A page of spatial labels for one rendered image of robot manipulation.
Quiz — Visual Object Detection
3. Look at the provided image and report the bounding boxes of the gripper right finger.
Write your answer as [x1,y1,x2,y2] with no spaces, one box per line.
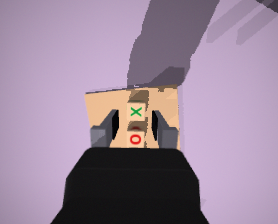
[151,110,179,149]

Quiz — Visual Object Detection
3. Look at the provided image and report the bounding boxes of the peach flat mat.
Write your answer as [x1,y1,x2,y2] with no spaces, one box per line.
[84,84,179,148]

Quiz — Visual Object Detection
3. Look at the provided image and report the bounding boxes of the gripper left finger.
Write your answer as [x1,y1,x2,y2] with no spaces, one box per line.
[90,109,119,147]

